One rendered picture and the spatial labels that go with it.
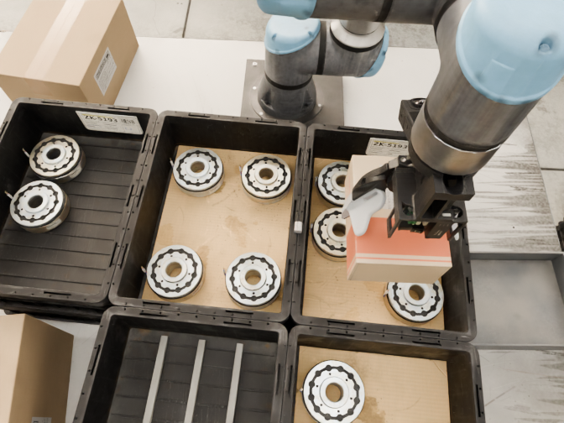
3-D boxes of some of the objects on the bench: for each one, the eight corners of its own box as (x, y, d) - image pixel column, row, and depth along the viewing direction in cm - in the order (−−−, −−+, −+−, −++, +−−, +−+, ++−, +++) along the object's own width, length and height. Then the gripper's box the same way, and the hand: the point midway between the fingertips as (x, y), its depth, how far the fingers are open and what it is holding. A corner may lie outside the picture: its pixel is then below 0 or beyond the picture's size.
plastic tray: (551, 259, 100) (564, 251, 95) (577, 350, 91) (592, 346, 87) (433, 258, 100) (441, 250, 95) (447, 349, 91) (456, 345, 86)
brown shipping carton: (103, 128, 114) (79, 86, 100) (23, 116, 115) (-13, 72, 101) (139, 45, 127) (122, -3, 113) (66, 35, 128) (40, -14, 114)
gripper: (348, 187, 39) (325, 261, 57) (564, 196, 39) (472, 267, 57) (346, 110, 43) (325, 202, 61) (543, 117, 43) (463, 208, 61)
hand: (394, 214), depth 60 cm, fingers closed on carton, 14 cm apart
